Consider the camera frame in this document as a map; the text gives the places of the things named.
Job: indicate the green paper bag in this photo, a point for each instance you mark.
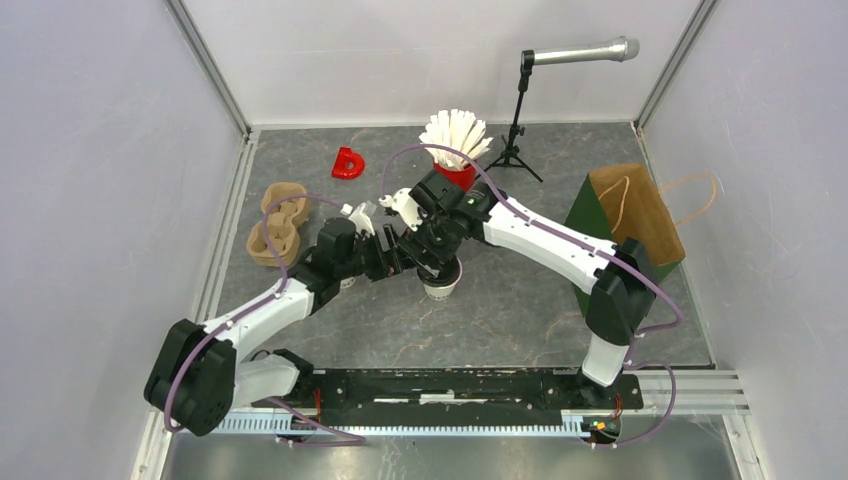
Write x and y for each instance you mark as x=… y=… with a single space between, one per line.
x=622 y=201

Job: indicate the single white paper cup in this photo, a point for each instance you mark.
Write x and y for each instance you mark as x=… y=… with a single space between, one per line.
x=442 y=289

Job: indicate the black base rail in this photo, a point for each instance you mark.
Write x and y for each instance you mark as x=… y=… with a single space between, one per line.
x=458 y=397

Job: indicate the silver microphone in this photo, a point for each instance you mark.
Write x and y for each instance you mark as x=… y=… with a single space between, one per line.
x=619 y=49

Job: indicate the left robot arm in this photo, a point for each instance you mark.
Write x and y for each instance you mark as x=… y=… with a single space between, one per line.
x=199 y=374

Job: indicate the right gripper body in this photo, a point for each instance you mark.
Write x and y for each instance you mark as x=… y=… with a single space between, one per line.
x=432 y=237

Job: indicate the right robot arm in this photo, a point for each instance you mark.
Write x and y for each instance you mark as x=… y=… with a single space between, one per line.
x=619 y=279

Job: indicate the red plastic letter d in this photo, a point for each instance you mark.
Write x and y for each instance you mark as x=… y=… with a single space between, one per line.
x=348 y=164

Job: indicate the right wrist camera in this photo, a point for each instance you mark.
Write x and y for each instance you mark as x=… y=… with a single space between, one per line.
x=405 y=206

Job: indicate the brown cardboard cup carrier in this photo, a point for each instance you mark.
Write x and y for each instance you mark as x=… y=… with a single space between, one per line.
x=283 y=224

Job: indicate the black mini tripod stand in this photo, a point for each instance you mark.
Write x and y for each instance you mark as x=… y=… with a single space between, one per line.
x=509 y=158

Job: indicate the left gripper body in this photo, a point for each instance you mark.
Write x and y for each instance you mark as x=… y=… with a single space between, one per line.
x=367 y=258

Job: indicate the red cylindrical holder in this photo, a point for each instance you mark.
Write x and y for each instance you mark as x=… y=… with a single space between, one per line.
x=464 y=178

